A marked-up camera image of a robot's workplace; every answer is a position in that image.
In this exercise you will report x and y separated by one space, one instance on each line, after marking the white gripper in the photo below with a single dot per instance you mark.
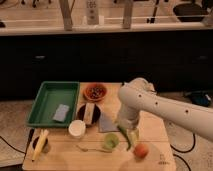
128 118

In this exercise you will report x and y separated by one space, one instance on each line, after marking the green chili pepper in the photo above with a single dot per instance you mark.
124 133

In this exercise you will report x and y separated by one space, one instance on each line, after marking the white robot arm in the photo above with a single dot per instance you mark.
138 95

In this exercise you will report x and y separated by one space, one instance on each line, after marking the green plastic cup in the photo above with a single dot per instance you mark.
111 140

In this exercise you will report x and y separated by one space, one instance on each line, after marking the white plastic cup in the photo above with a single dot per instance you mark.
77 128

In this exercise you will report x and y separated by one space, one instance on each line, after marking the grey cloth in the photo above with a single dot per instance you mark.
106 124

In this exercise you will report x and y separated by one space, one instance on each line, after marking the orange peach fruit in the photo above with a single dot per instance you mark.
140 150

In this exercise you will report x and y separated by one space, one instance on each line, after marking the beige block in bowl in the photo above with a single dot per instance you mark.
88 114

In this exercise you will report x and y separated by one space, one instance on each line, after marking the orange bowl with beans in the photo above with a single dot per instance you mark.
95 92

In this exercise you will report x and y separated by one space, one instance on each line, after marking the dark bowl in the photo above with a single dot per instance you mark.
96 115

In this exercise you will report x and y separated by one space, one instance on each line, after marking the gold spoon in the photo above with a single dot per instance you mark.
89 149

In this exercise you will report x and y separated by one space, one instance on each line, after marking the grey sponge in tray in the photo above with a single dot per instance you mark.
61 113

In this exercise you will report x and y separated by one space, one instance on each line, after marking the green plastic tray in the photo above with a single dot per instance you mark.
50 96

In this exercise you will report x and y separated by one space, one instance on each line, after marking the blue black object on floor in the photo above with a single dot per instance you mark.
199 98

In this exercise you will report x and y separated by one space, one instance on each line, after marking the small black dish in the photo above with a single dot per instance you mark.
46 147

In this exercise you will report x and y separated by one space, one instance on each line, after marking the black office chair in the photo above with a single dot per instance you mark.
189 12

